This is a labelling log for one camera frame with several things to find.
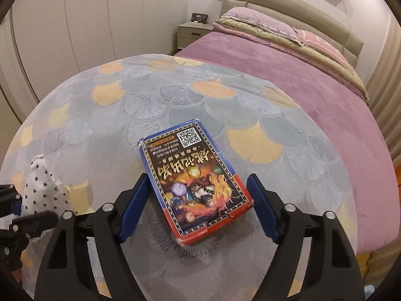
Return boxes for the white heart-dotted pouch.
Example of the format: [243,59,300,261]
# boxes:
[21,155,76,217]

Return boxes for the blue red card box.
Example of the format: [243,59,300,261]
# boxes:
[139,119,254,245]

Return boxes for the patterned round tablecloth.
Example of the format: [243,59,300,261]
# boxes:
[1,54,357,300]

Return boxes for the beige folded quilt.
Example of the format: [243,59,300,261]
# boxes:
[213,19,369,104]

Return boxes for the beige curtain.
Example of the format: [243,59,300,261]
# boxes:
[367,18,401,168]

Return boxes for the bed with purple cover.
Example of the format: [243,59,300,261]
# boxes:
[174,5,400,254]

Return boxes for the white wardrobe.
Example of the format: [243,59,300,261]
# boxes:
[6,0,187,100]

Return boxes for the pink pillow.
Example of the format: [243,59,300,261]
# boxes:
[295,29,353,70]

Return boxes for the beige padded headboard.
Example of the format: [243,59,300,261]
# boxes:
[220,0,364,67]

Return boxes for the purple pillow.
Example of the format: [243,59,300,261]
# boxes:
[217,7,303,46]

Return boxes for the grey nightstand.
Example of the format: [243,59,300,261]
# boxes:
[177,23,214,50]

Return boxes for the black picture frame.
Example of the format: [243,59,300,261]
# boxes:
[190,13,208,24]

